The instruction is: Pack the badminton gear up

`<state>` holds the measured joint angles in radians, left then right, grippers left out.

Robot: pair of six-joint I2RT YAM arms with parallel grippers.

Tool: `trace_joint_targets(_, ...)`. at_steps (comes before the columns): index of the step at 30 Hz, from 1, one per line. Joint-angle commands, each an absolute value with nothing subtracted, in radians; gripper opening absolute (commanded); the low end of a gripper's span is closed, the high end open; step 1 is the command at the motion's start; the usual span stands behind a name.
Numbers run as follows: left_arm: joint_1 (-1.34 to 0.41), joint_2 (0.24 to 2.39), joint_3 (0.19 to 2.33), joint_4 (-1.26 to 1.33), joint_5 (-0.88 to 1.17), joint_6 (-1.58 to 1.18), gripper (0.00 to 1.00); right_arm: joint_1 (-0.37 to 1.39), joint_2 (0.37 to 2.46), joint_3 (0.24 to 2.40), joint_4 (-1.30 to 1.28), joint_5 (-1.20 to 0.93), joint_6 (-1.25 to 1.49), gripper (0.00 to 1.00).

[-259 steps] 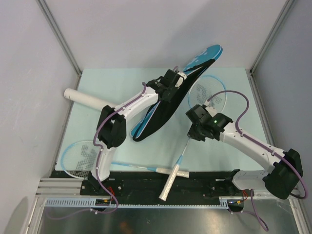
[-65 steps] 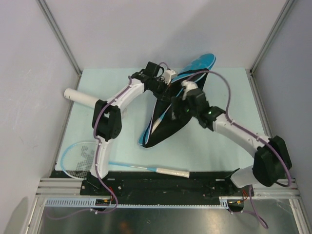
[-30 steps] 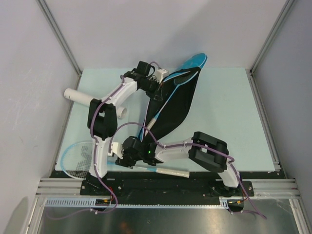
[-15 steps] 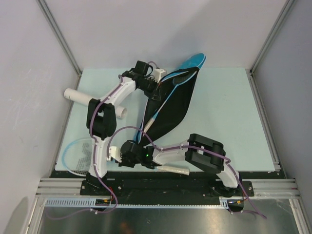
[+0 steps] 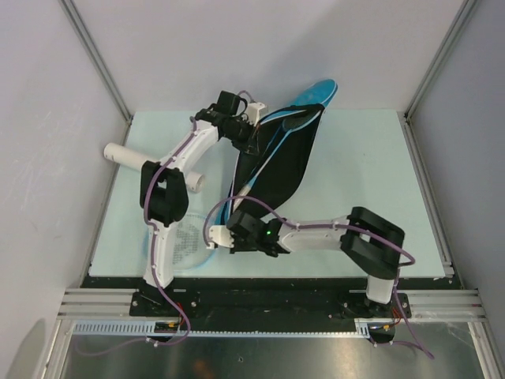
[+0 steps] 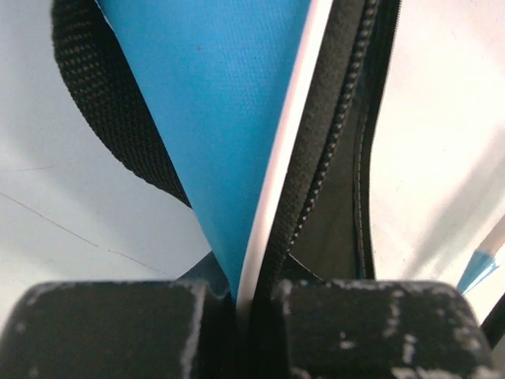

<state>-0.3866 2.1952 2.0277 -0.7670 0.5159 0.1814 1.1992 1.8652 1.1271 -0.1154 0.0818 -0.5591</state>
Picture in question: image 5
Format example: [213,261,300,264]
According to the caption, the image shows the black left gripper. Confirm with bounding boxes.
[223,116,260,155]

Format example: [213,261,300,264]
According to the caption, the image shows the blue sport racket bag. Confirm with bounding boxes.
[229,79,338,210]

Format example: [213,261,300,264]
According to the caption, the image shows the blue racket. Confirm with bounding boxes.
[146,211,217,273]
[233,109,323,202]

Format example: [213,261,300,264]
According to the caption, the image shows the white cardboard shuttlecock tube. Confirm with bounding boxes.
[103,143,205,193]

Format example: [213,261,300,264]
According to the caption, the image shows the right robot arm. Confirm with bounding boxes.
[226,207,405,317]

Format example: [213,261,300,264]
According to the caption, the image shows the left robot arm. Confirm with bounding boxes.
[140,91,267,316]

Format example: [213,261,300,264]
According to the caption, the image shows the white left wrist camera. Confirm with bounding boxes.
[245,103,268,126]

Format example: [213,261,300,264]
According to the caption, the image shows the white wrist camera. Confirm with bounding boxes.
[245,103,268,126]
[206,225,234,250]

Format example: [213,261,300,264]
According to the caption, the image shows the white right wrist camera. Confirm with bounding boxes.
[206,225,234,250]

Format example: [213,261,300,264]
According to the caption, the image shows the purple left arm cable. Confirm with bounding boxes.
[74,90,257,356]

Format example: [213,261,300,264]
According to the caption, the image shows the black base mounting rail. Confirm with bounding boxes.
[80,276,413,336]

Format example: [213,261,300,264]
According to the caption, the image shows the white slotted cable duct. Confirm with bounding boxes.
[73,317,395,339]

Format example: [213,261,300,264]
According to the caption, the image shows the aluminium frame post right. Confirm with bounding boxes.
[403,0,481,120]

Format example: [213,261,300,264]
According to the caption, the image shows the aluminium frame post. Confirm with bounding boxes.
[58,0,133,125]
[403,0,481,120]

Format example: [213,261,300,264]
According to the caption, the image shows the aluminium frame post left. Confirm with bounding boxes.
[58,0,133,125]

